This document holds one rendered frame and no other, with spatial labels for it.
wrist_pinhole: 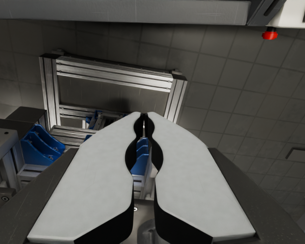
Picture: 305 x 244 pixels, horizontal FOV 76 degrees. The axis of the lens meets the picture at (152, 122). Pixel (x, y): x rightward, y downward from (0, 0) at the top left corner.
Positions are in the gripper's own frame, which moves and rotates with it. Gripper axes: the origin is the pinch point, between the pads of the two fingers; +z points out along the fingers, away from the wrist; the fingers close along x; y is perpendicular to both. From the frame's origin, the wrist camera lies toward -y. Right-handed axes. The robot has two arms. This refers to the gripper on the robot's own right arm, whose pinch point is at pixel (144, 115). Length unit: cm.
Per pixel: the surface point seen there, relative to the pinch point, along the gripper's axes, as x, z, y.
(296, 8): 25.5, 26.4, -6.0
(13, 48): -83, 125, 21
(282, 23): 23.9, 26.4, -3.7
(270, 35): 32, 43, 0
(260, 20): 21.0, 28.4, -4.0
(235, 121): 75, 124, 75
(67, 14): -13.5, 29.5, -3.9
